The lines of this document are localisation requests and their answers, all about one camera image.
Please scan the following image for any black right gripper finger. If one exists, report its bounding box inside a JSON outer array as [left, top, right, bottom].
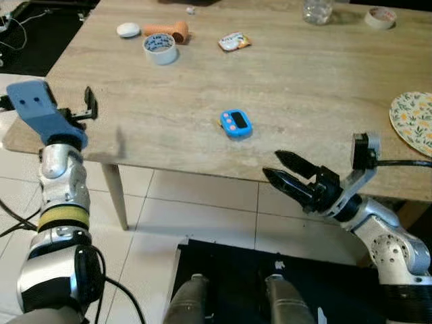
[[273, 150, 320, 180], [262, 167, 317, 214]]

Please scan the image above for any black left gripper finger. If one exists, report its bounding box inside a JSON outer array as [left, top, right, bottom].
[[83, 86, 100, 123]]

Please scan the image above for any floral round plate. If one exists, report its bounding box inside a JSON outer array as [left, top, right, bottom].
[[389, 91, 432, 157]]

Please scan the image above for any blue kitchen timer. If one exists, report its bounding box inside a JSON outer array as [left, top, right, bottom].
[[219, 109, 253, 140]]

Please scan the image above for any white oval case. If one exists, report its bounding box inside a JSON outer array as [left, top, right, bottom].
[[116, 23, 141, 38]]

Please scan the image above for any white tape roll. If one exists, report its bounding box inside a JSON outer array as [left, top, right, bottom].
[[142, 32, 179, 65]]

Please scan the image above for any light wooden table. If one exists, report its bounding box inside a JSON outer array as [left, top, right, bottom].
[[3, 0, 432, 232]]

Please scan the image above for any black floor mat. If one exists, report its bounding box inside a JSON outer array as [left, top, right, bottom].
[[165, 238, 406, 324]]

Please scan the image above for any grey right robot leg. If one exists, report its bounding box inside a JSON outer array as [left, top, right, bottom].
[[263, 273, 318, 324]]

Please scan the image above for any grey robot leg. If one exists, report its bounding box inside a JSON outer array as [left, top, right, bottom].
[[162, 273, 211, 324], [263, 273, 318, 324]]

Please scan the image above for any beige tape roll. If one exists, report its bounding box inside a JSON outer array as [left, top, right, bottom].
[[365, 7, 398, 30]]

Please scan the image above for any small snack packet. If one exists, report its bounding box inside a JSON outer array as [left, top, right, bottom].
[[217, 32, 252, 53]]

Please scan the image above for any grey left robot leg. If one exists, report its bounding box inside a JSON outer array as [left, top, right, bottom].
[[162, 273, 211, 324]]

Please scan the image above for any clear water bottle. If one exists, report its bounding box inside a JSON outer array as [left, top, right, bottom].
[[302, 0, 333, 26]]

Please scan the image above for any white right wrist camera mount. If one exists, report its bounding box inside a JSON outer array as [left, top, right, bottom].
[[337, 132, 381, 218]]

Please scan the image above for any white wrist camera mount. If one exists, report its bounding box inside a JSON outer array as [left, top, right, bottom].
[[0, 80, 88, 149], [337, 132, 381, 218]]

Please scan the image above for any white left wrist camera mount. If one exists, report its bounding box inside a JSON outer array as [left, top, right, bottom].
[[0, 80, 88, 149]]

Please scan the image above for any orange ribbed handle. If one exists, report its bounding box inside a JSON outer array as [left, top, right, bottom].
[[142, 20, 191, 45]]

